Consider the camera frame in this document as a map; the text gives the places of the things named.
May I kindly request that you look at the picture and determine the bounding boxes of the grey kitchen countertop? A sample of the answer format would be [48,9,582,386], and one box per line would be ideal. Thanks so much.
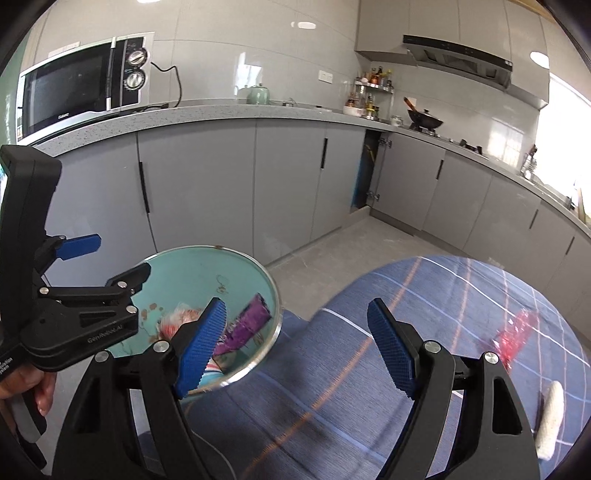
[31,103,591,234]

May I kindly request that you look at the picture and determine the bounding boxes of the grey cabinets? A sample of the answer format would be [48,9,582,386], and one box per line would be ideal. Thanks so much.
[354,0,551,110]
[34,122,591,303]

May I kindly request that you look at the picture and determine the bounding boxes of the black white microwave oven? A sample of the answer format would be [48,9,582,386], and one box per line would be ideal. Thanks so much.
[16,31,156,145]

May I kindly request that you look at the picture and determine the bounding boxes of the green ceramic teapot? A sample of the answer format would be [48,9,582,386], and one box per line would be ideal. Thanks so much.
[244,82,271,106]

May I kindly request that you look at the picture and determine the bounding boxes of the bright window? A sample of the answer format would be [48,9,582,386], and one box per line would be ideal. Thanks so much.
[534,71,591,197]

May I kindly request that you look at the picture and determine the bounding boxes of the purple snack wrapper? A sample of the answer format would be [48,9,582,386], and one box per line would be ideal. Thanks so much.
[213,294,271,357]

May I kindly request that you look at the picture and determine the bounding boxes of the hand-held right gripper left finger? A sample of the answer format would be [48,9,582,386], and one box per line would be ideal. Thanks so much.
[52,297,227,480]

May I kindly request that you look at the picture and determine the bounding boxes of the black range hood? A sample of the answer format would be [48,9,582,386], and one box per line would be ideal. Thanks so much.
[401,34,515,91]

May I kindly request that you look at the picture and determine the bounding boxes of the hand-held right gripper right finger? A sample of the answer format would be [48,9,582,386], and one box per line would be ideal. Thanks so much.
[366,297,540,480]

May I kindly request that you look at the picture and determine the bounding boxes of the grey lower cabinets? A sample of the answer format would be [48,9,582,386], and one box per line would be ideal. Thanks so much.
[34,122,591,303]

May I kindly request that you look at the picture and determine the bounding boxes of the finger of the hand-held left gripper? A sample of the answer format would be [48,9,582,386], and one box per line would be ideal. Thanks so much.
[40,263,153,315]
[33,233,102,283]

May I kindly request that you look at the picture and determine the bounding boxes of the red white wrapper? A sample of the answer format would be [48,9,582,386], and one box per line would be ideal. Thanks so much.
[159,302,205,341]

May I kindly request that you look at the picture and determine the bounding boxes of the utensil holder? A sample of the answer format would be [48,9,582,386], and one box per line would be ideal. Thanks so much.
[521,145,539,180]

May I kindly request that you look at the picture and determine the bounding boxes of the person's left hand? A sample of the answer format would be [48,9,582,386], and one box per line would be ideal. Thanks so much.
[0,368,57,435]

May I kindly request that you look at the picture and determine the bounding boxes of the black power cable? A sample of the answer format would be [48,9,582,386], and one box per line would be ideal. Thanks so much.
[150,62,181,110]

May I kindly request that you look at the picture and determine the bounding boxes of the metal spice rack with bottles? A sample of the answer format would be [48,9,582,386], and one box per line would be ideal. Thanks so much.
[344,66,396,121]

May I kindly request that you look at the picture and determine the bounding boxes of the black wok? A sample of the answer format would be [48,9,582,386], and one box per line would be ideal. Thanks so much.
[403,96,444,131]

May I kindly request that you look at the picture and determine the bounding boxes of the grey upper cabinets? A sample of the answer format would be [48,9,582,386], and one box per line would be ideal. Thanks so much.
[354,0,551,110]

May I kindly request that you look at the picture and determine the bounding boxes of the red transparent wrapper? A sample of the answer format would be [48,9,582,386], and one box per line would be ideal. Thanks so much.
[498,308,540,367]

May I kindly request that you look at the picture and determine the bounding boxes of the blue plaid tablecloth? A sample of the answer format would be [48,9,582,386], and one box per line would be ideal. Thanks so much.
[134,254,591,480]

